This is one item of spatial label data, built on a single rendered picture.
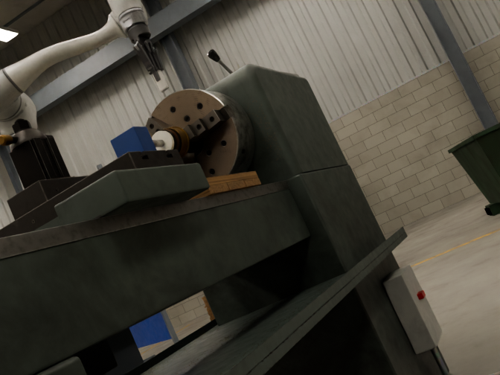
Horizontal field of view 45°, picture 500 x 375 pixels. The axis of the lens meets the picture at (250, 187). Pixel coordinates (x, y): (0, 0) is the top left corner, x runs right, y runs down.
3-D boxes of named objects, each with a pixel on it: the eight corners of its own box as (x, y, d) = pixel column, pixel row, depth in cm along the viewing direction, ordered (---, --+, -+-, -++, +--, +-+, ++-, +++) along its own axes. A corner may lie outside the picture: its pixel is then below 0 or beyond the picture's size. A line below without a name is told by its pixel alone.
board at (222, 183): (160, 236, 178) (155, 224, 179) (261, 184, 164) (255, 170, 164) (96, 254, 151) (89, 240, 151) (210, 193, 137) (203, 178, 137)
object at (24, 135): (30, 153, 138) (25, 141, 138) (55, 137, 135) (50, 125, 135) (4, 155, 131) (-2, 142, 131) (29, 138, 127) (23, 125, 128)
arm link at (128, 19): (113, 19, 209) (120, 34, 208) (132, 5, 205) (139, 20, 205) (128, 24, 217) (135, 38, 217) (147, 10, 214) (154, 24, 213)
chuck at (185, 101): (178, 205, 193) (147, 112, 195) (264, 173, 180) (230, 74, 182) (163, 209, 185) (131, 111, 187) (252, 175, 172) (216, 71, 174)
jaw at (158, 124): (183, 145, 184) (152, 129, 188) (189, 130, 183) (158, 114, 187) (164, 146, 174) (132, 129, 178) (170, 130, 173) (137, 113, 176)
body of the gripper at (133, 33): (135, 36, 216) (146, 59, 215) (121, 33, 208) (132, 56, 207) (152, 25, 213) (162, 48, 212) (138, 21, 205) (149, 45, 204)
